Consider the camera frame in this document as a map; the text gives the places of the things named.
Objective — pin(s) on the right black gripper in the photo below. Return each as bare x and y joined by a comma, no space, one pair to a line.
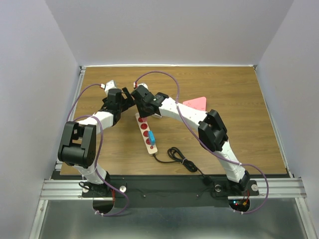
142,113

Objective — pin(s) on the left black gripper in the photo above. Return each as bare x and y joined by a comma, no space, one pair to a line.
127,103

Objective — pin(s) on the white charger block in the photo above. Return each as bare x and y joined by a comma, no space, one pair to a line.
157,116

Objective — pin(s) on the white red power strip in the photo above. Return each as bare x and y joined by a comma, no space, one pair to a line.
144,128

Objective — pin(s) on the blue plug adapter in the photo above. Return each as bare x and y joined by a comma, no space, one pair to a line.
151,138

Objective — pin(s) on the pink triangular power socket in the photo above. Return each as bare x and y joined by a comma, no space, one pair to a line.
197,103

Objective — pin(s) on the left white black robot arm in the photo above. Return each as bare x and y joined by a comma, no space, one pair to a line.
79,139

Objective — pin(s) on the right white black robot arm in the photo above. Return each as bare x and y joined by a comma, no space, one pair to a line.
212,132

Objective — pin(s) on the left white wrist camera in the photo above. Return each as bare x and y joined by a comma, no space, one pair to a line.
107,86

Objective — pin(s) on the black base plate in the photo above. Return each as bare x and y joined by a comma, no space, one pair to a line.
168,192

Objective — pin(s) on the aluminium frame rails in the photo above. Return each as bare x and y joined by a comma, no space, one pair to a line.
64,152

